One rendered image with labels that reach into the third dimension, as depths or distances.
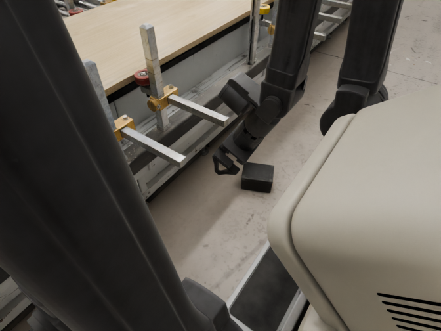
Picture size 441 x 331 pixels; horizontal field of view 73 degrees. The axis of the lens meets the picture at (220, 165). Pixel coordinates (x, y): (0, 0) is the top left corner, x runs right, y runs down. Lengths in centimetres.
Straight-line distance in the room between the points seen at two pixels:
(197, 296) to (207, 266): 145
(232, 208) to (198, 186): 28
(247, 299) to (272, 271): 6
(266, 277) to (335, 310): 24
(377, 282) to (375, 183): 6
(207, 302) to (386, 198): 14
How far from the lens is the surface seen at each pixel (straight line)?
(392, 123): 30
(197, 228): 180
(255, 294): 51
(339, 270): 24
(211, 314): 23
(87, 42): 170
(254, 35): 174
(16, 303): 169
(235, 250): 172
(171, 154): 98
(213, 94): 153
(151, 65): 115
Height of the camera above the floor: 152
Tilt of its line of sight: 46 degrees down
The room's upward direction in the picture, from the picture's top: straight up
